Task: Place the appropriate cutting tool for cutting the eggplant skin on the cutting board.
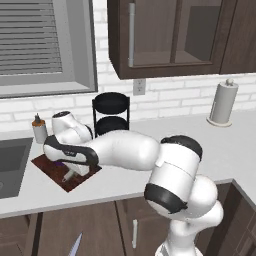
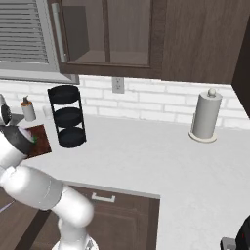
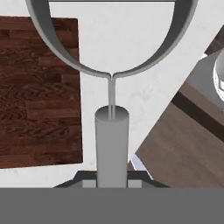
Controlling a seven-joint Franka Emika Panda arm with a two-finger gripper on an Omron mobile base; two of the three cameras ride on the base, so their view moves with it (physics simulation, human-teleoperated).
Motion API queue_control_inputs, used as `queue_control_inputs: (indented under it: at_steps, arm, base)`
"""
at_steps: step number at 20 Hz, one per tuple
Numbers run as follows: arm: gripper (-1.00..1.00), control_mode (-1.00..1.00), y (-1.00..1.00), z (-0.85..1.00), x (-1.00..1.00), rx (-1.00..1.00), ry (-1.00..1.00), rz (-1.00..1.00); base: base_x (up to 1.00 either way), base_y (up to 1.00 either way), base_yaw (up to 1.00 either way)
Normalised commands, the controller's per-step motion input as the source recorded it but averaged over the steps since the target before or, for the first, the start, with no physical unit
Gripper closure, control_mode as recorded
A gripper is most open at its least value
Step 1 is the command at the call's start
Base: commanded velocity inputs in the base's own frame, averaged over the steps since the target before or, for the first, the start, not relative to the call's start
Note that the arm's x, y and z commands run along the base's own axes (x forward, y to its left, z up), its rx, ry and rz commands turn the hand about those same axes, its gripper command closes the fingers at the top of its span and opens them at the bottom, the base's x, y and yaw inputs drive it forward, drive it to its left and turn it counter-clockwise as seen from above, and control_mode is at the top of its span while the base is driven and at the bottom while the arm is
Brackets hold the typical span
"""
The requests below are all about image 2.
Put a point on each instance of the grey window blinds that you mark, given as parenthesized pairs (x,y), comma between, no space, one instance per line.
(22,31)

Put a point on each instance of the white wall socket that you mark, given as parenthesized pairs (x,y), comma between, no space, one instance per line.
(118,85)

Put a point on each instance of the brown drawer front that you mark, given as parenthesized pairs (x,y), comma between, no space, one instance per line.
(114,221)

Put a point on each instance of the glass-fronted brown cupboard door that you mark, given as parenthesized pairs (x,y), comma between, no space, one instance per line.
(107,35)

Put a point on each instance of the eggplant with green stem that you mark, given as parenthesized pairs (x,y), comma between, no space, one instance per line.
(29,134)

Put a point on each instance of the brown wooden cutting board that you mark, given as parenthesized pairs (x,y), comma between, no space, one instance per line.
(41,142)

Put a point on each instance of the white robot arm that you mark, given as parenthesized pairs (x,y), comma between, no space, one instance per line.
(35,190)

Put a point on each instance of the brown wooden wall cupboard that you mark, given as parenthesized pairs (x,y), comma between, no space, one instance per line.
(208,39)

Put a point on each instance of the white paper towel roll holder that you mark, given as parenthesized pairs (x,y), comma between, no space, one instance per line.
(206,116)

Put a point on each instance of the white soap dispenser bottle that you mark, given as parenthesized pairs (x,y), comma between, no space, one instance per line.
(28,110)

